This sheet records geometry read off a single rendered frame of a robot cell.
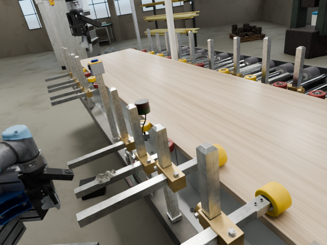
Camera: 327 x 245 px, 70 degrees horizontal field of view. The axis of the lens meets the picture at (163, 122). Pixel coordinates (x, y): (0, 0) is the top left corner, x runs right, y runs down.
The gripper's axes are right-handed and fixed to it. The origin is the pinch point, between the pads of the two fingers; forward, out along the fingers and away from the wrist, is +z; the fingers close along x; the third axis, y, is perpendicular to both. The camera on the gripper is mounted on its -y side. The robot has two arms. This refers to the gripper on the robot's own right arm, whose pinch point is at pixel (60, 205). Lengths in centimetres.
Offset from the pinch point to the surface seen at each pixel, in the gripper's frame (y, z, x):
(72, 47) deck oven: -101, 22, -683
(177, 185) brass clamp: -37.2, -11.8, 30.0
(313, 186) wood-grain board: -72, -7, 52
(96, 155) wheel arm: -20.4, -0.5, -23.5
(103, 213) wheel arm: -13.7, -11.7, 26.5
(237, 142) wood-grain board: -73, -7, 19
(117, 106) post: -38, -21, -27
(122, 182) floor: -40, 83, -97
